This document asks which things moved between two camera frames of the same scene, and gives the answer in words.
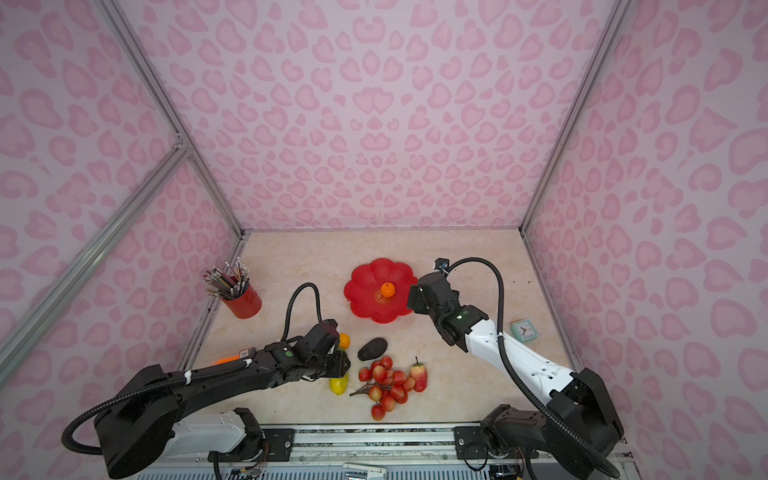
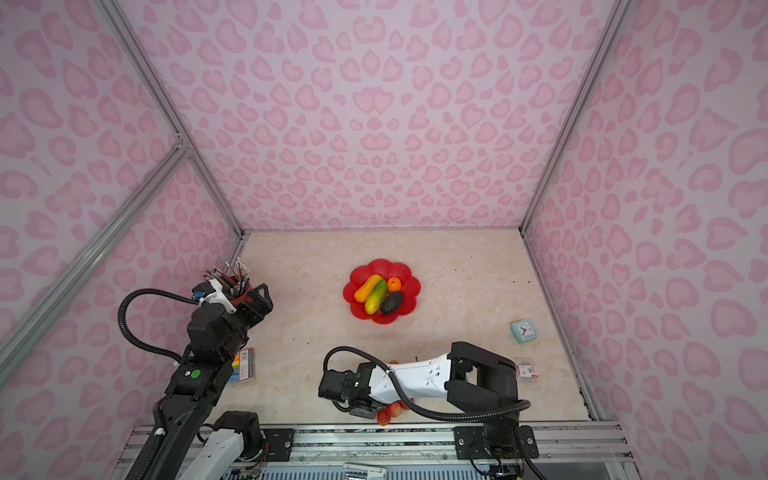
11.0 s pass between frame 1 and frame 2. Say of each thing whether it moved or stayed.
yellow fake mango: moved
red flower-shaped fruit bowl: stayed
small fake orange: moved
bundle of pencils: stayed
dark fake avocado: moved
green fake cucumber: moved
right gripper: moved
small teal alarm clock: stayed
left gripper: moved
